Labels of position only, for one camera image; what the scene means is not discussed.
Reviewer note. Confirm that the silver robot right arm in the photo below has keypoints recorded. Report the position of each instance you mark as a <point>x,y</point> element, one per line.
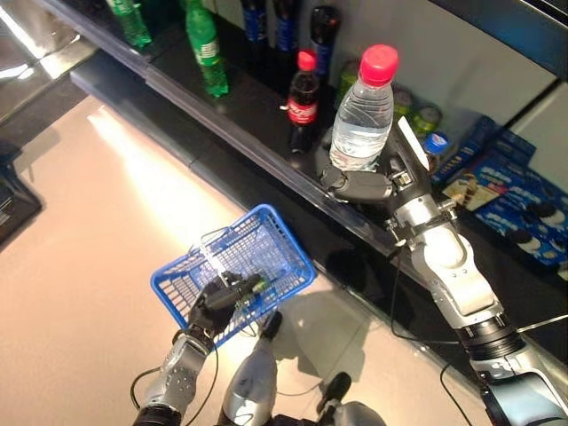
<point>452,266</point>

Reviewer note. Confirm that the black robot right foot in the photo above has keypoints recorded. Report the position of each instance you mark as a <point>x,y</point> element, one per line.
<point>335,386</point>

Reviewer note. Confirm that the red label cola bottle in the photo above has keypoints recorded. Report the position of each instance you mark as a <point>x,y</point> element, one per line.
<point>303,111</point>

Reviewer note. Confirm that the slim blue biscuit box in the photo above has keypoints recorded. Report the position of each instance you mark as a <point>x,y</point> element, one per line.
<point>470,146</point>

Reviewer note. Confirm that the black display counter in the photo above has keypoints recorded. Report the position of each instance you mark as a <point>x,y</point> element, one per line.
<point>18,208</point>

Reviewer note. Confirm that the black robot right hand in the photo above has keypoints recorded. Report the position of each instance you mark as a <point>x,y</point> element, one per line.
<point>368,186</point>

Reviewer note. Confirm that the clear water bottle red cap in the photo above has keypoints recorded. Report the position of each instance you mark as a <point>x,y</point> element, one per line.
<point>361,120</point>

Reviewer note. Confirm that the silver robot left leg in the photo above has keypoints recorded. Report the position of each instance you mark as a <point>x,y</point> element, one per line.
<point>253,381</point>

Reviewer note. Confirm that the small blue cookie box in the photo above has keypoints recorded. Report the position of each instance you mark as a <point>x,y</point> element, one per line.
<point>515,146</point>

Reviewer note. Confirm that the blue plastic shopping basket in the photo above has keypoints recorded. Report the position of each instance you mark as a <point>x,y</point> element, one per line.
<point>266,239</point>

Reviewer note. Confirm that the green soda bottle yellow cap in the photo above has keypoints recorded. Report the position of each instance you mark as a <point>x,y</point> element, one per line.
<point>206,49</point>
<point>131,24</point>

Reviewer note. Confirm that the large blue cookie box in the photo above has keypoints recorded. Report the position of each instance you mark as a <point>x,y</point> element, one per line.
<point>523,208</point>

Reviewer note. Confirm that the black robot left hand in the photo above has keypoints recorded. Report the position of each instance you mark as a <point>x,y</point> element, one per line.
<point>213,310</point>

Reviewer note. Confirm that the black shelf board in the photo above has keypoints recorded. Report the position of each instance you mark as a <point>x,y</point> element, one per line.
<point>510,31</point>
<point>248,186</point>
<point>266,111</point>

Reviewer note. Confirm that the ice cream cone box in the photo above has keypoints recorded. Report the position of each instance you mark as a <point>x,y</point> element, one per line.
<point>475,191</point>

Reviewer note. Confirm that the black robot left foot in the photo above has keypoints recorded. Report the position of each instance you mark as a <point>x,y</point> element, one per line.
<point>271,324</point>

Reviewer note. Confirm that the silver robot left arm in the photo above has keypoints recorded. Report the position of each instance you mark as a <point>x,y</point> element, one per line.
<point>177,377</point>

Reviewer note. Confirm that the black robot foot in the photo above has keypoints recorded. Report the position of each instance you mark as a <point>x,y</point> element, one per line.
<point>271,324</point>
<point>335,386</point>

